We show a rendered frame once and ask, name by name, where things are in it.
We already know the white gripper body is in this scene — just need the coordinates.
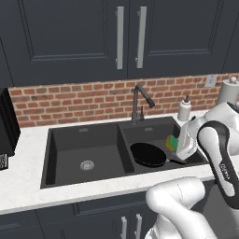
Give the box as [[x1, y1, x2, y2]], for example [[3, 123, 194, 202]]
[[176, 121, 199, 161]]

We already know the green and yellow sponge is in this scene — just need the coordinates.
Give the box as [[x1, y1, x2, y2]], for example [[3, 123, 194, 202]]
[[165, 134, 180, 152]]

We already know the black frying pan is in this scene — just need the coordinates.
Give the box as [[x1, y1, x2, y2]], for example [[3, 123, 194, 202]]
[[129, 142, 189, 169]]

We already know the black sink tap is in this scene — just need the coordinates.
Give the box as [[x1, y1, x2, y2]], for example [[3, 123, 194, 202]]
[[131, 83, 156, 126]]

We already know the black double sink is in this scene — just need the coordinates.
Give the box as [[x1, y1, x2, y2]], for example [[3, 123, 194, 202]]
[[39, 116, 210, 190]]

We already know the white soap dispenser bottle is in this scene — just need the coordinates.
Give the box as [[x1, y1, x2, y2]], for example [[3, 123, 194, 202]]
[[176, 94, 192, 122]]

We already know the white paper towel roll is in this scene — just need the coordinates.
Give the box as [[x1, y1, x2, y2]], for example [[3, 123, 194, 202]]
[[216, 76, 239, 107]]

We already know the dark grey dishwasher front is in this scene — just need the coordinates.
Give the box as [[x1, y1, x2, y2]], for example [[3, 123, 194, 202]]
[[199, 179, 239, 239]]

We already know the dark base cupboard door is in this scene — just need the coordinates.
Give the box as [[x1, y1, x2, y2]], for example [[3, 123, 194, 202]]
[[129, 210, 158, 239], [35, 206, 132, 239]]

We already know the dark false drawer front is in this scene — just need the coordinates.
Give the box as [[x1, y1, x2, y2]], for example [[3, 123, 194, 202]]
[[72, 190, 151, 218]]

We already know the black countertop appliance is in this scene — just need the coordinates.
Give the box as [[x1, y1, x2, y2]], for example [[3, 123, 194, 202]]
[[0, 87, 21, 171]]

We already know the dark base cupboard front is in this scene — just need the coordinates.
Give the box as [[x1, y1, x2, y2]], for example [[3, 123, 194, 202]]
[[0, 209, 45, 239]]

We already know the grey wall outlet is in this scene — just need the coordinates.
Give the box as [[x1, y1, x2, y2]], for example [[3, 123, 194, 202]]
[[204, 73, 218, 89]]

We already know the silver base cupboard handle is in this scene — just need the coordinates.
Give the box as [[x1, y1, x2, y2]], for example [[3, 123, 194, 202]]
[[119, 216, 128, 239], [134, 213, 144, 239]]

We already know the dark wall cupboard door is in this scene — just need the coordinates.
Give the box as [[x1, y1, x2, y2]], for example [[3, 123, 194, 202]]
[[0, 0, 131, 88], [221, 17, 239, 75], [127, 0, 239, 80], [0, 38, 14, 89]]

